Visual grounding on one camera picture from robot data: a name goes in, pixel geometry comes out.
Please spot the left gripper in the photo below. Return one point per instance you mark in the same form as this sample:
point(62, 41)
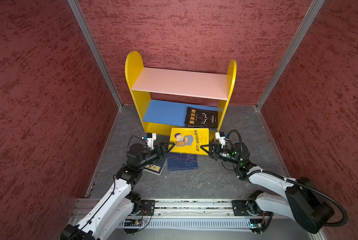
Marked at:
point(164, 153)

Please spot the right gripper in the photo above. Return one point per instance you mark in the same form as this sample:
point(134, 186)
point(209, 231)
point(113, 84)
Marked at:
point(215, 148)

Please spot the yellow cartoon cover book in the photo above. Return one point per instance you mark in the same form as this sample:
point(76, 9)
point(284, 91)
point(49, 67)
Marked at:
point(189, 140)

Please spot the black Murphy's law book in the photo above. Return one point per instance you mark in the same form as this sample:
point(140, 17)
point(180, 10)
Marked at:
point(198, 118)

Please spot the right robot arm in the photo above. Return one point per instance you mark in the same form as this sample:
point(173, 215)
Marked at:
point(296, 199)

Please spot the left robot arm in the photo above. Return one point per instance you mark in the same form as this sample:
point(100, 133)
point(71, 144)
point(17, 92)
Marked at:
point(119, 201)

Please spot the navy book underneath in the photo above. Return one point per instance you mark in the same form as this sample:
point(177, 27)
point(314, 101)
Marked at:
point(181, 162)

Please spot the small navy book left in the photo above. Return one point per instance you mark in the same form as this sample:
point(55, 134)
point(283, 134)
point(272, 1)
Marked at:
point(155, 168)

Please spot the yellow pink blue bookshelf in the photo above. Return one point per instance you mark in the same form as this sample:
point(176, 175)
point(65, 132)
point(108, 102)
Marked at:
point(159, 94)

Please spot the left circuit board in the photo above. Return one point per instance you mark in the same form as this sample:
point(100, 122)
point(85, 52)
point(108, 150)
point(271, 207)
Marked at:
point(137, 223)

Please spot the circuit board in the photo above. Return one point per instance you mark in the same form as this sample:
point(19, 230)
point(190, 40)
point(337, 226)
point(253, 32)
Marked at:
point(257, 224)
point(137, 223)

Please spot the right circuit board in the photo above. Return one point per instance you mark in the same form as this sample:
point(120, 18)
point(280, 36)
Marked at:
point(257, 224)

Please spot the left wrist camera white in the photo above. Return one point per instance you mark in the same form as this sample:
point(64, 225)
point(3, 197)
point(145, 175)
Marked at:
point(150, 139)

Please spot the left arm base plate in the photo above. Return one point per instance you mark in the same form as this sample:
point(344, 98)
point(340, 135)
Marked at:
point(142, 207)

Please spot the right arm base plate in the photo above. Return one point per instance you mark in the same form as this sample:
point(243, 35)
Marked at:
point(247, 208)

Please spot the aluminium mounting rail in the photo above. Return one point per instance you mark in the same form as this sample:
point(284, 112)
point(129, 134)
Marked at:
point(197, 208)

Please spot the left aluminium corner post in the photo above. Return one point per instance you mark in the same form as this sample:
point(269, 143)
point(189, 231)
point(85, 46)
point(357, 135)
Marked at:
point(84, 27)

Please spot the aluminium corner post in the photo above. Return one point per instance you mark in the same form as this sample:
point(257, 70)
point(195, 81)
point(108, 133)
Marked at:
point(304, 26)
point(84, 27)

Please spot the right aluminium corner post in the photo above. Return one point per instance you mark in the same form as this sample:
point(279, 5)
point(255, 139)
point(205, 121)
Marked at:
point(304, 26)

